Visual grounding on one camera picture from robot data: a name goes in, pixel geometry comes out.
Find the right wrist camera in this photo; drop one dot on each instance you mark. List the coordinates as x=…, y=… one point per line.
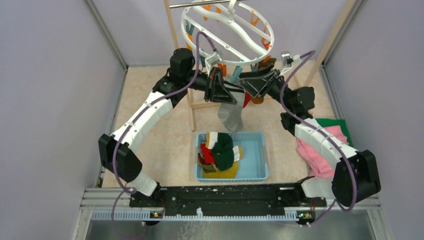
x=288, y=60

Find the orange clothes peg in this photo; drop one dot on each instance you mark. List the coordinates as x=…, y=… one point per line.
x=267, y=44

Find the olive striped sock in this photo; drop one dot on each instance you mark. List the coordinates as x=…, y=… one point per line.
x=207, y=167

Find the dark green sock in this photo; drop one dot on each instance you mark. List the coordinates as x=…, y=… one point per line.
x=223, y=140
x=225, y=158

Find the light blue plastic basket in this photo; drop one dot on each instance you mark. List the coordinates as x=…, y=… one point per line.
x=253, y=167

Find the pink cloth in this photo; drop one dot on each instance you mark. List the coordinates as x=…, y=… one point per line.
x=320, y=168

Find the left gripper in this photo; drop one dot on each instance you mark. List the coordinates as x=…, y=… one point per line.
x=216, y=89

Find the white round sock hanger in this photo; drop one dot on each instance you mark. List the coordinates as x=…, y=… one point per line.
x=223, y=32

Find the yellow sock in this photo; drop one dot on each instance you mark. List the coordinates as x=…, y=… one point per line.
x=226, y=174

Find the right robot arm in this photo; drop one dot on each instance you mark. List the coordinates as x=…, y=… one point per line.
x=356, y=176

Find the red striped sock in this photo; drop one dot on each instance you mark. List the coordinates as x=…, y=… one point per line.
x=247, y=99

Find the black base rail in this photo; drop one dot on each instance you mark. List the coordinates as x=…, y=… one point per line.
x=251, y=200

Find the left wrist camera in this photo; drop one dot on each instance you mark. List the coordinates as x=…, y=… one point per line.
x=212, y=59

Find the green cloth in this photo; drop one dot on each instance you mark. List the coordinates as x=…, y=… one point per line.
x=334, y=123

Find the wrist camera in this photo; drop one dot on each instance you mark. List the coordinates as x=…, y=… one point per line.
x=288, y=60
x=212, y=59

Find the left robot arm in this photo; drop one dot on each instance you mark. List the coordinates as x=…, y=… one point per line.
x=118, y=150

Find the wooden clothes rack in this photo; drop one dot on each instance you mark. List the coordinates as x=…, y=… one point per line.
x=248, y=23

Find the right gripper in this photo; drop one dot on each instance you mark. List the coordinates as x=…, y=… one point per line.
x=258, y=85

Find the light grey sock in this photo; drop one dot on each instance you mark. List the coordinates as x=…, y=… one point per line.
x=230, y=115

